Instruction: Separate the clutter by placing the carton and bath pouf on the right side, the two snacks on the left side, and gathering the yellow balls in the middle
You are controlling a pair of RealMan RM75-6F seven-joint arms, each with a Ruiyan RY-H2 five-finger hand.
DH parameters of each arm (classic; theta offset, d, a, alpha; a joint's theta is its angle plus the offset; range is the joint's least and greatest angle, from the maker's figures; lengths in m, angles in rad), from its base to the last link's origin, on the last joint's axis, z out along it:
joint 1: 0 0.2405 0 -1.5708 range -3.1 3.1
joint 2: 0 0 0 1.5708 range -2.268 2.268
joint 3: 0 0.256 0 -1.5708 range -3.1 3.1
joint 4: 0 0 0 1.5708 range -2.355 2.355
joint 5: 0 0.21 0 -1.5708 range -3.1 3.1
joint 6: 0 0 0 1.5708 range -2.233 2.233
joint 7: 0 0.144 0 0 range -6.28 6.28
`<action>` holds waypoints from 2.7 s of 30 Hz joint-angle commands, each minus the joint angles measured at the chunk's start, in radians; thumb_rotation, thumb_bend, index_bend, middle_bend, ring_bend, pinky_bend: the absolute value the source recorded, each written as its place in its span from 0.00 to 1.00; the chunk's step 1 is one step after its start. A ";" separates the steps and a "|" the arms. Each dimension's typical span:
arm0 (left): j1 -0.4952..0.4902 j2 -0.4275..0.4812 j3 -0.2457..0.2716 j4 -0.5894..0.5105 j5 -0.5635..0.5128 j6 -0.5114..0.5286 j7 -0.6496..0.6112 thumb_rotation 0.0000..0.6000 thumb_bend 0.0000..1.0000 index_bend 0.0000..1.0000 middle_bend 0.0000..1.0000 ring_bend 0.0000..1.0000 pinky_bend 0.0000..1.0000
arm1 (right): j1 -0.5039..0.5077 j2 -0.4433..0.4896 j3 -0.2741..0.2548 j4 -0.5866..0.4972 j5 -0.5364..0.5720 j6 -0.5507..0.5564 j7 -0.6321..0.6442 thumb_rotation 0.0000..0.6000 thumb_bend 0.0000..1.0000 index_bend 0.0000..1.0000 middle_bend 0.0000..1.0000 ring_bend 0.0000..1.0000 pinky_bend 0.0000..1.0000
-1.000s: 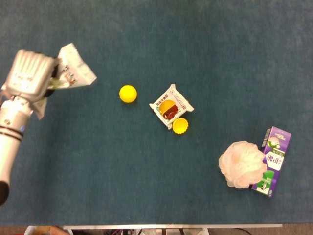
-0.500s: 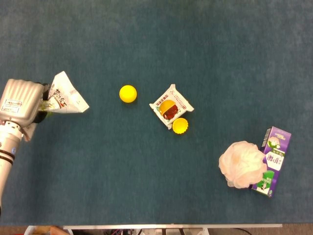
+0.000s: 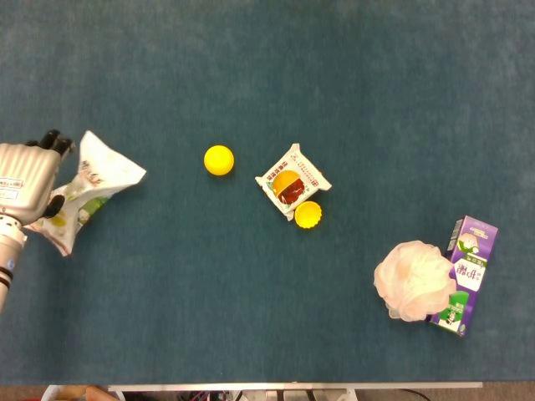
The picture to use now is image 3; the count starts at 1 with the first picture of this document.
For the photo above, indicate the white plastic bin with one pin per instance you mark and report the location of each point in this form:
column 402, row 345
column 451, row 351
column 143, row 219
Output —
column 48, row 394

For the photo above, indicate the yellow scalloped plastic cap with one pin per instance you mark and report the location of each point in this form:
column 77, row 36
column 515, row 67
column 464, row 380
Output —
column 308, row 214

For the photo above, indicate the brown object in bin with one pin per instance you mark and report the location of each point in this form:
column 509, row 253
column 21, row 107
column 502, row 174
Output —
column 98, row 394

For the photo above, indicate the small white pastry packet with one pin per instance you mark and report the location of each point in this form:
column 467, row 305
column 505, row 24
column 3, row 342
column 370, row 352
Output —
column 292, row 184

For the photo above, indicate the aluminium table edge rail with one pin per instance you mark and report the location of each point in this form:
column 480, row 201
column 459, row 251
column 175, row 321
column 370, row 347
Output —
column 292, row 386

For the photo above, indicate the large white snack bag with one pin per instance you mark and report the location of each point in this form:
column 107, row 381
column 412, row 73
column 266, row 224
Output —
column 104, row 167

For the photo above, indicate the white metal frame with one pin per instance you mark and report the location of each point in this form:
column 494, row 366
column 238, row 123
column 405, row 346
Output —
column 292, row 396

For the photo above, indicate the white mesh bath sponge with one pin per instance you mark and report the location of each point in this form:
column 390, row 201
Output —
column 414, row 280

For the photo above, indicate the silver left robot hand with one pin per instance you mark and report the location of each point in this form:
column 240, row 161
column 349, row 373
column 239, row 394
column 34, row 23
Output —
column 25, row 179

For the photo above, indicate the purple milk carton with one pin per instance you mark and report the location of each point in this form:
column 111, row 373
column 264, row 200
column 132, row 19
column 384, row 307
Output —
column 472, row 271

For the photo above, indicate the blue felt table cover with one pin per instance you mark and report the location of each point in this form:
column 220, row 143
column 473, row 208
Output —
column 125, row 62

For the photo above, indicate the smooth yellow ball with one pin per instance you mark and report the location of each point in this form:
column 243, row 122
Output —
column 218, row 159

